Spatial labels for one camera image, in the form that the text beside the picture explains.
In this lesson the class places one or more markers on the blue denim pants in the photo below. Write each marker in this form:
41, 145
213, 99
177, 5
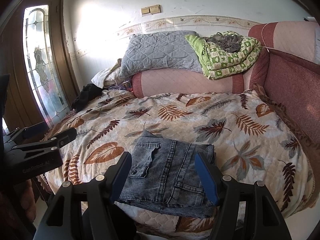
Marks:
170, 165

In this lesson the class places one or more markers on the grey crumpled cloth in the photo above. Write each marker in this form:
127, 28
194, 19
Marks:
230, 42

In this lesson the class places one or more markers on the black cloth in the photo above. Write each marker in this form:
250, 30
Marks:
85, 97

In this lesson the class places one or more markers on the grey quilted pillow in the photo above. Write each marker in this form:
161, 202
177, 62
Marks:
155, 52

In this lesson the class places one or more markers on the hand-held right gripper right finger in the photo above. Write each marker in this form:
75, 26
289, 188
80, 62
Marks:
207, 180

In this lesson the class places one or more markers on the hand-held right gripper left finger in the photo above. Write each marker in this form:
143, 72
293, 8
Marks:
120, 177

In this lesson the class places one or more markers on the wooden door with glass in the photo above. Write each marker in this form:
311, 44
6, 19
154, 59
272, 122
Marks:
42, 55

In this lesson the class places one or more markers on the purple patterned cloth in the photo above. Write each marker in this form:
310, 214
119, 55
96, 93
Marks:
122, 85

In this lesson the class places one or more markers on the beige wall switch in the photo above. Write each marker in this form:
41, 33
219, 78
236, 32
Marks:
155, 9
145, 11

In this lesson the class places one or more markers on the green patterned quilt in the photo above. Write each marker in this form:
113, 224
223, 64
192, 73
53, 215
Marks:
225, 65

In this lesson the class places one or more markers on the white pillow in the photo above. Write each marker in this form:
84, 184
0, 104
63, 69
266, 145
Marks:
102, 76

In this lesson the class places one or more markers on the leaf print blanket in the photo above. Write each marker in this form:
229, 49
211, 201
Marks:
225, 120

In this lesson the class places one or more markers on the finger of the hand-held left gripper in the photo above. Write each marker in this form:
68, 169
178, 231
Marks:
35, 130
65, 136

